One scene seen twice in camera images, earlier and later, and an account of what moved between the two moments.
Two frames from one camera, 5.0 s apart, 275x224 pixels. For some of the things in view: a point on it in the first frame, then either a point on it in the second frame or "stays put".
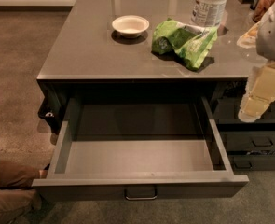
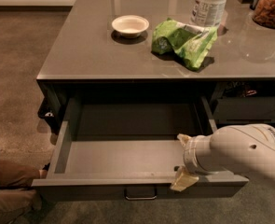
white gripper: x=273 y=36 to x=190 y=155
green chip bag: x=192 y=44 stays put
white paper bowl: x=130 y=26 stays put
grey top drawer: x=133 y=147 stays put
